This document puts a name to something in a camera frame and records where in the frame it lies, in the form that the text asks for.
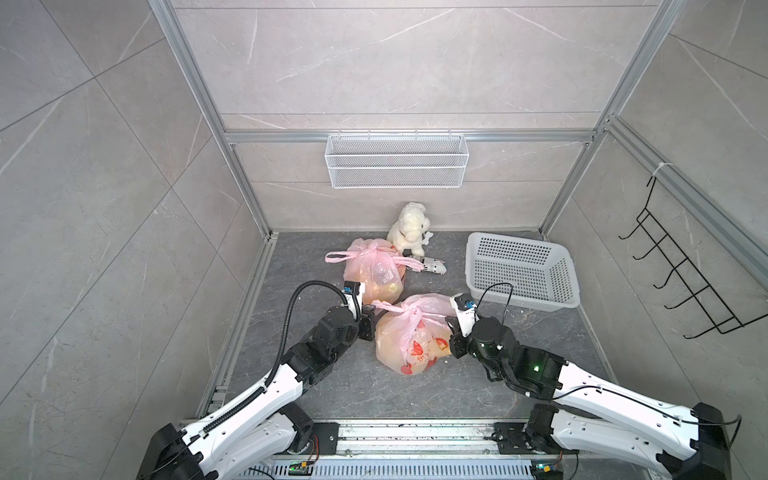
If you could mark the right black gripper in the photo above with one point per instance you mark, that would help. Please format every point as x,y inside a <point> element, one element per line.
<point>455,346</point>

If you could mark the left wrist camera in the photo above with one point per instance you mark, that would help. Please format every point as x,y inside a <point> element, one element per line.
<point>353,292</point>

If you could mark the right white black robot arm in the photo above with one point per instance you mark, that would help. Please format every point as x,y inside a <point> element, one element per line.
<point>579,411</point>

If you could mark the pink plastic bag with print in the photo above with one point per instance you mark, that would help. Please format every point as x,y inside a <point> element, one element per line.
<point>377,265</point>

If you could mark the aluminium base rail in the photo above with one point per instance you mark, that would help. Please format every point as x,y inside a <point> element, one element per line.
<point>389,449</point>

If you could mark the white plastic basket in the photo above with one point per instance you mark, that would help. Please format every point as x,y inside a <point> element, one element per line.
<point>526,273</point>

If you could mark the white plush toy dog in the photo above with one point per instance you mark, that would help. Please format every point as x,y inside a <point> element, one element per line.
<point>411,232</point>

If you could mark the plain pink plastic bag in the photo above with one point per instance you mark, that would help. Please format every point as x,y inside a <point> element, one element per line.
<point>413,335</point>

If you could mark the black wire hook rack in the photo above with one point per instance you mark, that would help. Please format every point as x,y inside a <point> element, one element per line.
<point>683,271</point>

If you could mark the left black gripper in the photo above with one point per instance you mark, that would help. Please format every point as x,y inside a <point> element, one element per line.
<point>365,332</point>

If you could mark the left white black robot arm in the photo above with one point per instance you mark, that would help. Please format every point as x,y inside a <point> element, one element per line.
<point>264,419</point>

